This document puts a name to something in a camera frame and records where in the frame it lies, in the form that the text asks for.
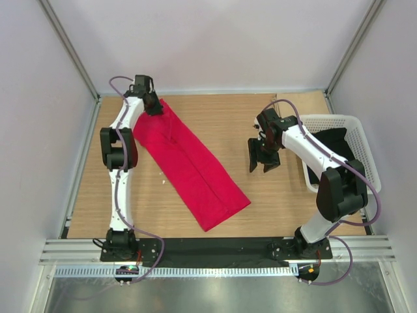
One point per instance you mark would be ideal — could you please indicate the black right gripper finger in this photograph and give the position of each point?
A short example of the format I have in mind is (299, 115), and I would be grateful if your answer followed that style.
(271, 162)
(253, 147)

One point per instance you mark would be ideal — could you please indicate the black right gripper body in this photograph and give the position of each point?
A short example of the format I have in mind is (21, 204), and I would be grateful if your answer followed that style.
(268, 151)

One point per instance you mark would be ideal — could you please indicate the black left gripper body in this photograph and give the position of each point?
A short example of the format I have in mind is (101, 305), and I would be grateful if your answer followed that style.
(155, 106)

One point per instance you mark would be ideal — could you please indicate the pink red t shirt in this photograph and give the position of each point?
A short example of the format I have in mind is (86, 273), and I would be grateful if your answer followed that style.
(197, 175)

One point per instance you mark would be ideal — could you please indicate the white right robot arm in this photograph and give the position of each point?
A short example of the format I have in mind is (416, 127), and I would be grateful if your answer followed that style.
(342, 190)

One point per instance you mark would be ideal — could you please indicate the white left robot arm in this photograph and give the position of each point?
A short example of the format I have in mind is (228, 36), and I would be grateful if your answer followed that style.
(120, 157)

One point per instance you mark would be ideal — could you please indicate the folded beige t shirt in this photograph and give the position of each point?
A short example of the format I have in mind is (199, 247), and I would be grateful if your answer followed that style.
(311, 102)

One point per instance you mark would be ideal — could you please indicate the black t shirt in basket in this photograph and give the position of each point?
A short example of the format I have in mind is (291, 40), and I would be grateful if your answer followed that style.
(334, 139)

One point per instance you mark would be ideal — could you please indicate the white perforated plastic basket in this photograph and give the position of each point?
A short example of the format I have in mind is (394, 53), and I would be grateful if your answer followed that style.
(355, 138)

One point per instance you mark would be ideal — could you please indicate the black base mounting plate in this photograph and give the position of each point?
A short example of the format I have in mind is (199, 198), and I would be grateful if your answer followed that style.
(216, 252)

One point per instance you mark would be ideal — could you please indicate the white slotted cable duct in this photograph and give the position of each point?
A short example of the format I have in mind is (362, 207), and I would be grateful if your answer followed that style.
(128, 271)

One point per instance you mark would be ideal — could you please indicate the aluminium frame rail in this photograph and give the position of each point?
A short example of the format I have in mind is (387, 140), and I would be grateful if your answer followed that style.
(67, 251)

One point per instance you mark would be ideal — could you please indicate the left aluminium corner post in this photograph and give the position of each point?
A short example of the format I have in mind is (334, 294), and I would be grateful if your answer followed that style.
(57, 26)

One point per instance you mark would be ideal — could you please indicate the aluminium corner post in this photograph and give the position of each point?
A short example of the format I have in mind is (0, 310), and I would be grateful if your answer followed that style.
(57, 26)
(358, 38)

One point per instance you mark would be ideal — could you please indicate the right aluminium corner post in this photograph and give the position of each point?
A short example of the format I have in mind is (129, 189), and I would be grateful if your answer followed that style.
(358, 38)

